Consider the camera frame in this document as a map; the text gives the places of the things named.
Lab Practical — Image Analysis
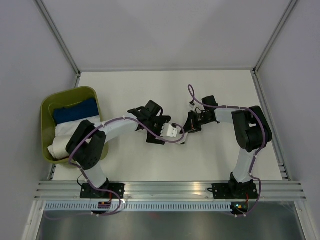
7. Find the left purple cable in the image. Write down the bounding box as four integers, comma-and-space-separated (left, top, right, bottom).
67, 116, 187, 218

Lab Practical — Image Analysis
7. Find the olive green plastic bin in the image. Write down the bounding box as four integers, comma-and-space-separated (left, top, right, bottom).
40, 86, 103, 165

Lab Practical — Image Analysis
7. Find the aluminium frame post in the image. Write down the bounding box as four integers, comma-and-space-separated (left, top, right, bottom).
34, 0, 81, 77
252, 0, 300, 75

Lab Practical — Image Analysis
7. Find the white rolled t-shirt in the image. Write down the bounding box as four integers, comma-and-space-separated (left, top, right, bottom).
47, 115, 101, 160

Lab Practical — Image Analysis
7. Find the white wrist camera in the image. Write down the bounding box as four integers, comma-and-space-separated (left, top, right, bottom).
160, 123, 178, 138
189, 100, 196, 111

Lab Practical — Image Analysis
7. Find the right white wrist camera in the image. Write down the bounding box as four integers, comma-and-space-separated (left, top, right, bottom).
189, 100, 196, 111

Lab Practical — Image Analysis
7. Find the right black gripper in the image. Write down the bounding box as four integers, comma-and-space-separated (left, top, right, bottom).
181, 110, 212, 135

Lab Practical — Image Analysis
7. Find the blue folded t-shirt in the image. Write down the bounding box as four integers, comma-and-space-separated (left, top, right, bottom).
53, 98, 99, 125

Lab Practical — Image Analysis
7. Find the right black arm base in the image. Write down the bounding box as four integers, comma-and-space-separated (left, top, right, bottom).
206, 183, 259, 200

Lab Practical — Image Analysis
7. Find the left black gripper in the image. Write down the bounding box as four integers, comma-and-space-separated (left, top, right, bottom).
146, 116, 171, 145

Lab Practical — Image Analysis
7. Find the right aluminium frame post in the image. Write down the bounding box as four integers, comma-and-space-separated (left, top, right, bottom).
252, 0, 300, 75

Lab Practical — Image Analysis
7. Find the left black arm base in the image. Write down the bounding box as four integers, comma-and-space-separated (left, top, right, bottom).
80, 182, 125, 199

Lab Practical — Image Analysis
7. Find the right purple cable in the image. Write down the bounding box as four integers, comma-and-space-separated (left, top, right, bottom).
187, 84, 267, 218

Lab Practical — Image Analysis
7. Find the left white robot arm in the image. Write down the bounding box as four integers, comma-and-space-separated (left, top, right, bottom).
66, 100, 178, 198

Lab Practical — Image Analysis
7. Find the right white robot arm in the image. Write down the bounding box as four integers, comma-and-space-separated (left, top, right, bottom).
183, 95, 273, 198

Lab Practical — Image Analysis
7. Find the aluminium mounting rail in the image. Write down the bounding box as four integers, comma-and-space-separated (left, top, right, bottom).
33, 180, 307, 202

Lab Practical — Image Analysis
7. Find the white slotted cable duct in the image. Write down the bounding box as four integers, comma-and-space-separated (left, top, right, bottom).
45, 201, 231, 212

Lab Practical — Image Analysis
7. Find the white green raglan t-shirt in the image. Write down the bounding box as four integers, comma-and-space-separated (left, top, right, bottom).
172, 123, 188, 145

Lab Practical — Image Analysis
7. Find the purple cable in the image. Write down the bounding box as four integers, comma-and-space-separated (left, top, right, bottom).
67, 116, 187, 218
187, 84, 267, 218

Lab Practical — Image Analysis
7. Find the left aluminium frame post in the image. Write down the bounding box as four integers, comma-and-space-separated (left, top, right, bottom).
34, 0, 81, 77

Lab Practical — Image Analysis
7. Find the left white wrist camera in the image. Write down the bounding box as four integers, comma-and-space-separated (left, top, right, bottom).
160, 123, 178, 138

